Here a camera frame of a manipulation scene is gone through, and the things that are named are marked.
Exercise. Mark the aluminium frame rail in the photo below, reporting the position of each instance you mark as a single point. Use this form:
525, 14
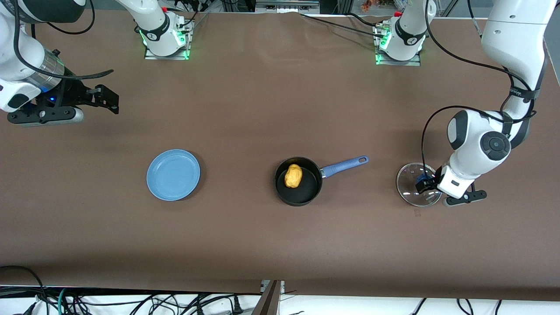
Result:
286, 4

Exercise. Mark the glass lid blue knob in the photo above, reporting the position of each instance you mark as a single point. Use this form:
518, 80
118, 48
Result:
409, 190

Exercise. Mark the black power plug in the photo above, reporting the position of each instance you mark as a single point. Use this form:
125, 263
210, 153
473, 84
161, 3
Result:
237, 305

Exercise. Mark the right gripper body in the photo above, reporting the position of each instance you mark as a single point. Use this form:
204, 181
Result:
73, 96

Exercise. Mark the brown table cover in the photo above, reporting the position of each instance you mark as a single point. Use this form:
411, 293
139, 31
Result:
262, 109

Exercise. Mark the blue round plate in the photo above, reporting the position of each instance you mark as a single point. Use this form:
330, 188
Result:
173, 175

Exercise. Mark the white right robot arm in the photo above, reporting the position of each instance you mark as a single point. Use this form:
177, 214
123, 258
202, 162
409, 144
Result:
22, 52

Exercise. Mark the yellow potato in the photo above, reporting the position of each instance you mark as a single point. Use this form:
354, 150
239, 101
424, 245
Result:
293, 176

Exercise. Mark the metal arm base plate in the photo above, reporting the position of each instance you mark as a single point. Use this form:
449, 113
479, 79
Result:
151, 56
411, 62

